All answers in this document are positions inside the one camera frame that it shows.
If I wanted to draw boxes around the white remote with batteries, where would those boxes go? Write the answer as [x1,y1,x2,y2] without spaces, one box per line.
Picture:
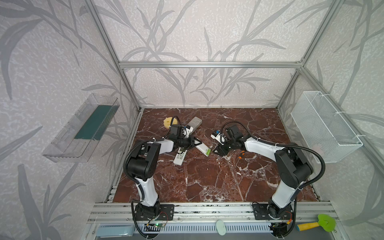
[196,142,211,157]

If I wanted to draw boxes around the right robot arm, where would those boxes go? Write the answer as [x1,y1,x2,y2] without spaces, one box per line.
[211,121,326,219]

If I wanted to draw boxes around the white remote with display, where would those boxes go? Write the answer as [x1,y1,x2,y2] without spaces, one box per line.
[173,148,187,166]

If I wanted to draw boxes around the yellow smiley sponge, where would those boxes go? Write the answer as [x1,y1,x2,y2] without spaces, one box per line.
[164,117,178,130]

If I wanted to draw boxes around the grey stone block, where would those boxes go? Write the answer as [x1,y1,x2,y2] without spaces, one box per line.
[186,117,202,133]

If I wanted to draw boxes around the pale green oval knob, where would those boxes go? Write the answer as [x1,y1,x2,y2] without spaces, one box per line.
[216,220,227,236]

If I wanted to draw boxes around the green yellow toy hammer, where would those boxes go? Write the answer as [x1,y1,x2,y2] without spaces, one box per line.
[297,214,336,232]

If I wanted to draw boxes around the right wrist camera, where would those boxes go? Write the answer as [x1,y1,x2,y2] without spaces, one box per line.
[211,130,227,145]

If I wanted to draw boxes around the white wire mesh basket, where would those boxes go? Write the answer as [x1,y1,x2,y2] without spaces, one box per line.
[291,91,363,164]

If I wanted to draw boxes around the clear plastic wall shelf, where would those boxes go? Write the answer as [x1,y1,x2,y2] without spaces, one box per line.
[42,94,120,163]

